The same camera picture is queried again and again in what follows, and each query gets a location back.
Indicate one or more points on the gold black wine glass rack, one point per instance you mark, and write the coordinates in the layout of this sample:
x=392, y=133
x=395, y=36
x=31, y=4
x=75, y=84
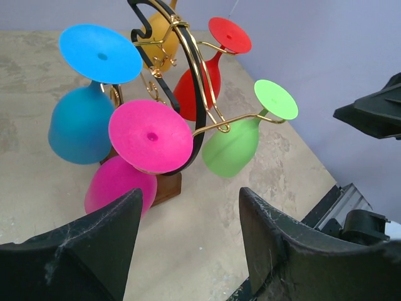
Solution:
x=169, y=184

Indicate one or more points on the green wine glass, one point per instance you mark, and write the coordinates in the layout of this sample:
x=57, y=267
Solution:
x=226, y=154

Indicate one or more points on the blue wine glass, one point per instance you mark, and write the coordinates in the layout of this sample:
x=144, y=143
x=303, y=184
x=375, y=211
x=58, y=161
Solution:
x=78, y=131

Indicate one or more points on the yellow wine glass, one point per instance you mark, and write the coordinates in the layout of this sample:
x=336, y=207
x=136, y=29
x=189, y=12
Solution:
x=161, y=55

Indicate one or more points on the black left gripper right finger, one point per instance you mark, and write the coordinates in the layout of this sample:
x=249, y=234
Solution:
x=288, y=260

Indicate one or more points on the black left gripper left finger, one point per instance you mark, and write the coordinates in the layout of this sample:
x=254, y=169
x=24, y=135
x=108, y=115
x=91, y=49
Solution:
x=86, y=259

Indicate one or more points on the aluminium table frame rail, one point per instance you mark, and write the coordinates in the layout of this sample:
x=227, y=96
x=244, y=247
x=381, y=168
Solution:
x=345, y=214

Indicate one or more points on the pink wine glass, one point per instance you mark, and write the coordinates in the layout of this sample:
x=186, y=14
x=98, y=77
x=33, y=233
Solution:
x=150, y=139

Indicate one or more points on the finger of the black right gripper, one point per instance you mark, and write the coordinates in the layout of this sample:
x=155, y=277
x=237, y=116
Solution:
x=377, y=114

